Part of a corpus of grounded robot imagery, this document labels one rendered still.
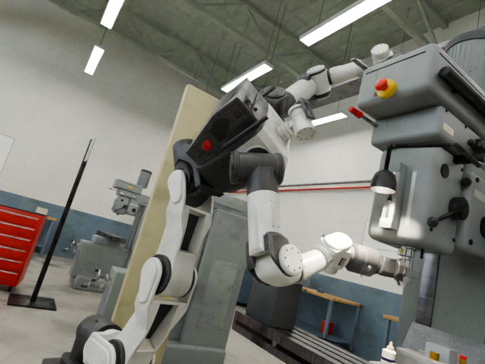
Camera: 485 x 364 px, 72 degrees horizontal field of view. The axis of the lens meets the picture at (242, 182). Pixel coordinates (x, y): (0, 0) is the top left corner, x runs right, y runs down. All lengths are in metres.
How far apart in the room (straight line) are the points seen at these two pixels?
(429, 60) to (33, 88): 9.47
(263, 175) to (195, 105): 1.82
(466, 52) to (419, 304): 1.00
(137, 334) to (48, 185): 8.46
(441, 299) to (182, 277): 0.98
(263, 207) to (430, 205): 0.50
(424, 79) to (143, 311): 1.15
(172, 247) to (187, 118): 1.53
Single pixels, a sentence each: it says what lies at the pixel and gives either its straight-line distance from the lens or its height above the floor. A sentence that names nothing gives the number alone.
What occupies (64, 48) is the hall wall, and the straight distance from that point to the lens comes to 10.42.
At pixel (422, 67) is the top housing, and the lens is 1.16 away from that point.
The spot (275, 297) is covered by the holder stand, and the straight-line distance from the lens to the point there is 1.44.
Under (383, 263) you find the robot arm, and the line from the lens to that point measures 1.12.
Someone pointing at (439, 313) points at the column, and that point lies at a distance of 1.55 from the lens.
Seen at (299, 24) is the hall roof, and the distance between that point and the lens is 8.11.
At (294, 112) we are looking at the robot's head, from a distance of 1.15.
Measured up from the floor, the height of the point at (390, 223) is 1.35.
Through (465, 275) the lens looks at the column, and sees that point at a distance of 1.53.
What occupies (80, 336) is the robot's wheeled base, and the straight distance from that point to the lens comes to 1.62.
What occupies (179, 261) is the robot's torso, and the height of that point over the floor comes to 1.08.
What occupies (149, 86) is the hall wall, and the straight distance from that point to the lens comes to 10.58.
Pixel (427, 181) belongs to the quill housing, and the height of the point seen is 1.50.
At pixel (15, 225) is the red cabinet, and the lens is 5.11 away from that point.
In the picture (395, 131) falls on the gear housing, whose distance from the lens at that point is 1.22.
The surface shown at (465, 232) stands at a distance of 1.26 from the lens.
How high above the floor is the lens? 1.15
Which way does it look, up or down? 12 degrees up
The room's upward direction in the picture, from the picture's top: 15 degrees clockwise
